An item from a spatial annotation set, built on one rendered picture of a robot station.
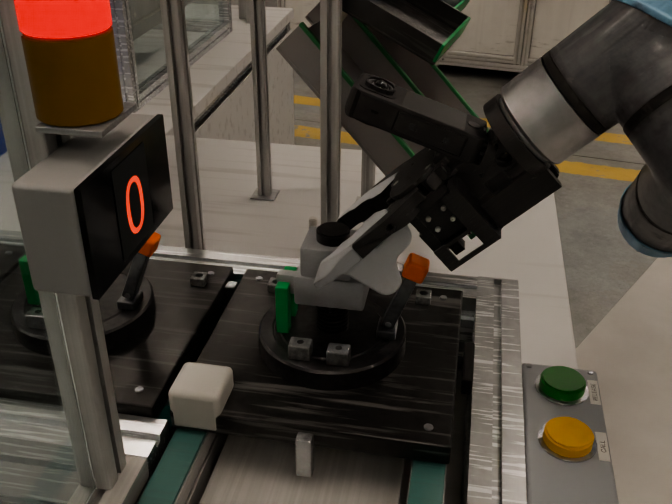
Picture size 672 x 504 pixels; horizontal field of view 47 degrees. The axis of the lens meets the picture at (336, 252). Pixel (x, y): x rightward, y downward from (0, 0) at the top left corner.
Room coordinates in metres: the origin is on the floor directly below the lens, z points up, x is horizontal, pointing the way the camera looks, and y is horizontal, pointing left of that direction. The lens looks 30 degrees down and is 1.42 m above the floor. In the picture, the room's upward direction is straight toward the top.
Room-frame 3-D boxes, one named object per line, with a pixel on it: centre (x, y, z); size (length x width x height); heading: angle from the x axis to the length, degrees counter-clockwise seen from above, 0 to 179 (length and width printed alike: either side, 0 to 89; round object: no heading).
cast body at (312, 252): (0.61, 0.01, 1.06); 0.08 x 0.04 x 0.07; 80
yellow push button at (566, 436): (0.49, -0.19, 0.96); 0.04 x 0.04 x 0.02
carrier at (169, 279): (0.65, 0.25, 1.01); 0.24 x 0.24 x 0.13; 80
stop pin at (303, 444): (0.48, 0.02, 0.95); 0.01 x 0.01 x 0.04; 80
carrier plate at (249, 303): (0.61, 0.00, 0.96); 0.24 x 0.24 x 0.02; 80
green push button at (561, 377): (0.56, -0.21, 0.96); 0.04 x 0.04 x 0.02
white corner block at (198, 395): (0.53, 0.12, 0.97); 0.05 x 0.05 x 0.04; 80
